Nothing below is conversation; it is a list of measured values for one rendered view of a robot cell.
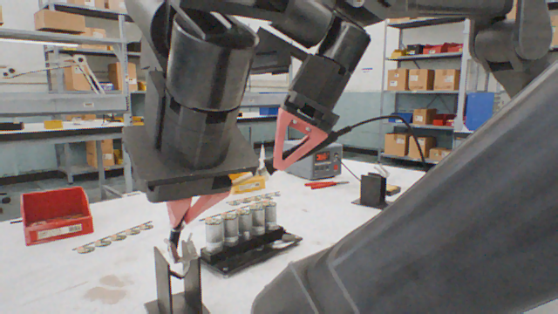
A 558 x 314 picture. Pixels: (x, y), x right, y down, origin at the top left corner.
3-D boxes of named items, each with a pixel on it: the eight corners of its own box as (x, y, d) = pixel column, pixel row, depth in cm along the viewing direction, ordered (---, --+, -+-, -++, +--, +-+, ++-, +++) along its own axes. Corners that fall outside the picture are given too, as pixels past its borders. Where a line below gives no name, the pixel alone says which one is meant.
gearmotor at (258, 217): (268, 236, 58) (268, 207, 57) (256, 242, 56) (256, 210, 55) (257, 233, 59) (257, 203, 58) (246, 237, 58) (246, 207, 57)
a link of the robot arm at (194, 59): (146, 75, 28) (153, -18, 24) (211, 72, 31) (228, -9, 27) (183, 128, 24) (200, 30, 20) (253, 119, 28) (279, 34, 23)
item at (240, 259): (271, 232, 63) (271, 226, 63) (303, 243, 58) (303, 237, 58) (193, 262, 51) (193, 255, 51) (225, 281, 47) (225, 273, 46)
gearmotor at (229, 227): (241, 248, 54) (241, 215, 53) (228, 253, 52) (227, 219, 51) (231, 242, 55) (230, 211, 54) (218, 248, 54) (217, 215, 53)
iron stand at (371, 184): (370, 223, 77) (398, 192, 72) (343, 195, 80) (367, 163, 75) (383, 215, 81) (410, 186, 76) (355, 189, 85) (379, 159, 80)
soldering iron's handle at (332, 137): (269, 178, 48) (356, 137, 47) (261, 161, 48) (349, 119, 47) (269, 174, 50) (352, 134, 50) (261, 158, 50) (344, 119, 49)
